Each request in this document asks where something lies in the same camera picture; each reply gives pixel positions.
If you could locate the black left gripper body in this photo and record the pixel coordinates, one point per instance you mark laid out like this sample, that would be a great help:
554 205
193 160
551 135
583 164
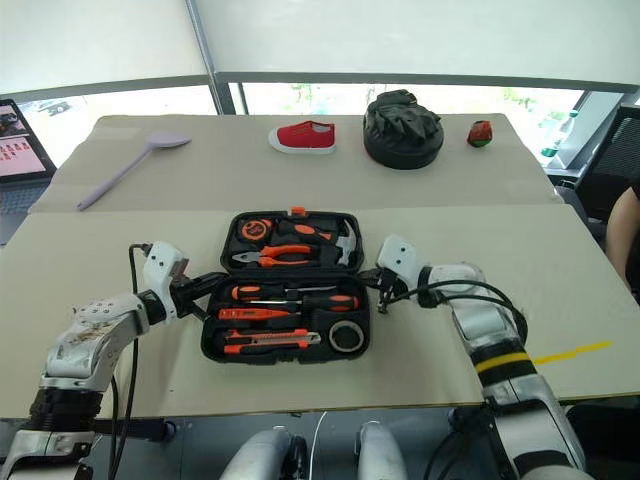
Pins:
182 292

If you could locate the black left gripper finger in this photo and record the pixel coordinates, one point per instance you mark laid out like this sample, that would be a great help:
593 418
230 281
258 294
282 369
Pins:
210 280
197 310

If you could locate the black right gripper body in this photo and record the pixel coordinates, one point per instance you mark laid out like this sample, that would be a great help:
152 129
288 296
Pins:
397 290

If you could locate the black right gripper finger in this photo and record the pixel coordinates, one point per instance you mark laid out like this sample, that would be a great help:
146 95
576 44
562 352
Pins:
371 277
384 302

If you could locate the black orange screwdriver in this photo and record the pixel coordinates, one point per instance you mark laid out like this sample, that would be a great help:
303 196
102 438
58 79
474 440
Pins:
250 291
332 302

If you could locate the orange tester screwdriver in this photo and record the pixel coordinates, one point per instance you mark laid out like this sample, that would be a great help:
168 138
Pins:
245 313

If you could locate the grey electrical tape roll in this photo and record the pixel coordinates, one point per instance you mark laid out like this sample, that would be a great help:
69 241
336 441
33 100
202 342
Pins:
335 342

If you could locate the orange black utility knife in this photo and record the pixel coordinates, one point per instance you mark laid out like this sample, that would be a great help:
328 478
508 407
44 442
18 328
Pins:
270 340

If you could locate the black tool case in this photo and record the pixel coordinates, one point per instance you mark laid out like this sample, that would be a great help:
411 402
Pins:
287 345

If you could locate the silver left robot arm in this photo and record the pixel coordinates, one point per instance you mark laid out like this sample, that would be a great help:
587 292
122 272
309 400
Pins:
85 345

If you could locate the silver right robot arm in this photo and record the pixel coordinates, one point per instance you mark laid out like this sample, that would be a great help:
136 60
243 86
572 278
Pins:
490 325

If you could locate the claw hammer orange black grip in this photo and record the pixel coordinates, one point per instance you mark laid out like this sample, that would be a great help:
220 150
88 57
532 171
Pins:
346 245

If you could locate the orange black tape measure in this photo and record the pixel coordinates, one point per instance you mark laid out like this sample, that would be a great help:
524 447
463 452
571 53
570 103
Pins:
255 229

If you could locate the purple silicone spatula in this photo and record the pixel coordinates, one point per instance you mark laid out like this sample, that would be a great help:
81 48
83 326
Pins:
167 140

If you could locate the silver rounded robot leg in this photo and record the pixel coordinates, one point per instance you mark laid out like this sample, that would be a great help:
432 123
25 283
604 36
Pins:
265 455
380 452

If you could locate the red canvas shoe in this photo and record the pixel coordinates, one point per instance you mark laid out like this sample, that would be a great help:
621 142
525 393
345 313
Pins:
305 136

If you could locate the black gloves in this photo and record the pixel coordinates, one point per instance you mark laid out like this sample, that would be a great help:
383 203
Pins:
402 117

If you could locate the red green strawberry toy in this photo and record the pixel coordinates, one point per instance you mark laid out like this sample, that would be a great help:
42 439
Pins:
481 134

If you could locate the yellow tape strip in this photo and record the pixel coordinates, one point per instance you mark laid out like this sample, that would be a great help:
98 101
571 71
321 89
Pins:
570 352

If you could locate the open laptop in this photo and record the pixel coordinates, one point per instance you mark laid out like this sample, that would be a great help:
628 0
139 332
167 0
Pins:
17 165

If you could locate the green capped plastic bottle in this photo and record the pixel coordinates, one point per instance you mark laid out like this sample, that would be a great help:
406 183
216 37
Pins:
555 145

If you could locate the black office chair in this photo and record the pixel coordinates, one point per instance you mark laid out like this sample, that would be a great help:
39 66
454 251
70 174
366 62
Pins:
610 165

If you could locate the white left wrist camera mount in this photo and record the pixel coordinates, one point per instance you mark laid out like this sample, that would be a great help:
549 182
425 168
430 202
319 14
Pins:
162 270

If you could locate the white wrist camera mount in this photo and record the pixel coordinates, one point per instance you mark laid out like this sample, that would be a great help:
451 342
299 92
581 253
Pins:
162 270
402 257

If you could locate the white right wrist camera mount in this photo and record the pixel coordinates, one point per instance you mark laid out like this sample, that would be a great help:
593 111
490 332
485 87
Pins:
402 257

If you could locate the grey window frame rail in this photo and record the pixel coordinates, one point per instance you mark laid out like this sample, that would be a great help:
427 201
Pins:
400 78

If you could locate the grey vertical window post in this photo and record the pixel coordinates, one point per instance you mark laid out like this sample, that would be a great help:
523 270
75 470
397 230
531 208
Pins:
205 55

